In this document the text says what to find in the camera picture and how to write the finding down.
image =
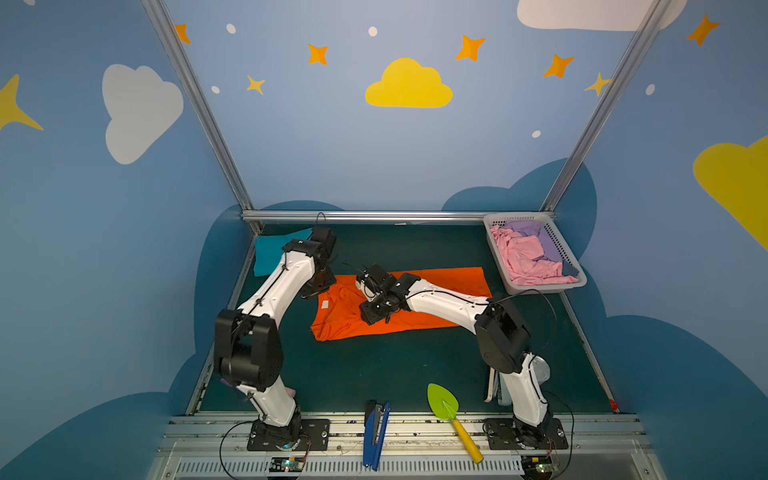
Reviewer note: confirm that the left green circuit board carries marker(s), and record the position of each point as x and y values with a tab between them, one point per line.
286	464

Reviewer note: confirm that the aluminium right frame post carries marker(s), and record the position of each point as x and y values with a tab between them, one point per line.
640	44

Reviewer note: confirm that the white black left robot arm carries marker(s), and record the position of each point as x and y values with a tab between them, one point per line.
248	352

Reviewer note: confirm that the green circuit board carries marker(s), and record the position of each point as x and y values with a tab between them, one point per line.
537	467
286	464

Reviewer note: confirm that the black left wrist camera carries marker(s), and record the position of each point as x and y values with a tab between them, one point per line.
325	240

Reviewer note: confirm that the blue stapler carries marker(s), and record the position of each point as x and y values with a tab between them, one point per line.
376	422

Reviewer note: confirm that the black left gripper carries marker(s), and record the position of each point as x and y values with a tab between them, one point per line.
320	281

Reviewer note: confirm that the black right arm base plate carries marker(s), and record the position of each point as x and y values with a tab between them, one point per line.
512	434

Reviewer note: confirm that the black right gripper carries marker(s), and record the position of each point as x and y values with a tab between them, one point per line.
374	294

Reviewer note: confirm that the green yellow toy trowel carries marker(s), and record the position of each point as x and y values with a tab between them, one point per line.
445	406

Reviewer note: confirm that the purple t shirt in basket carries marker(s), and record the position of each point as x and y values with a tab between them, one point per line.
549	248

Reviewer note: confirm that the pink t shirt in basket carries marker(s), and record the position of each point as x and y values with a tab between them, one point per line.
523	259

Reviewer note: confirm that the white perforated plastic basket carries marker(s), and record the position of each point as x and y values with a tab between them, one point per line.
500	219

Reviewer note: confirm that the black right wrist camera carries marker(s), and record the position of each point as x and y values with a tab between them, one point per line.
374	281

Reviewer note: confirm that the right green circuit board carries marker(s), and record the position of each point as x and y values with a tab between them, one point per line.
537	467

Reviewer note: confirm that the orange t shirt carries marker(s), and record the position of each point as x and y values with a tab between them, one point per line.
338	316

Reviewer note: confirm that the white grey stapler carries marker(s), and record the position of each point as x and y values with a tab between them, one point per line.
496	389

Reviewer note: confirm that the aluminium left frame post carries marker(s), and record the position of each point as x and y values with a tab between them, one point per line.
161	20

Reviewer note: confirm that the folded teal t shirt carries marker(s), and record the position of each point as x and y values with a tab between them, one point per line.
269	250

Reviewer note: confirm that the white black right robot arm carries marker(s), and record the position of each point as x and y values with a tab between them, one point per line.
501	332

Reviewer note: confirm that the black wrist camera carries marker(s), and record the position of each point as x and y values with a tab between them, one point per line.
374	281
325	240

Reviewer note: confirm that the aluminium front rail bed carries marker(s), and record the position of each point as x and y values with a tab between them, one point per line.
416	446

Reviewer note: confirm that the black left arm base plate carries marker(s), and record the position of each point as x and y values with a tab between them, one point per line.
315	433

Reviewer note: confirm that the aluminium frame post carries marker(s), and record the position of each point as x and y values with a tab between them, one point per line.
640	44
161	20

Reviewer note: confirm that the aluminium back frame rail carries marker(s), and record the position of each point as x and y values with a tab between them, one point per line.
385	217

